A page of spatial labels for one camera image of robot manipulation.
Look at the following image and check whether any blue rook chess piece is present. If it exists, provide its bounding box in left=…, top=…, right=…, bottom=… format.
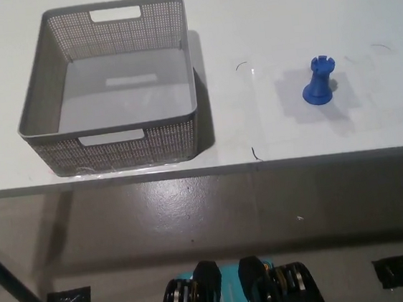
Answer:
left=298, top=53, right=340, bottom=108

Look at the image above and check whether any grey perforated plastic basket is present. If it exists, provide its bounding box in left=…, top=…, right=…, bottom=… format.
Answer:
left=4, top=0, right=205, bottom=182

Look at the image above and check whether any grey tape patch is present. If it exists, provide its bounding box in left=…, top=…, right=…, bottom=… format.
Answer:
left=275, top=63, right=350, bottom=119

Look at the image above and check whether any black metal table leg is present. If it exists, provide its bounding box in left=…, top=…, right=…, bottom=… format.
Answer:
left=0, top=230, right=56, bottom=302

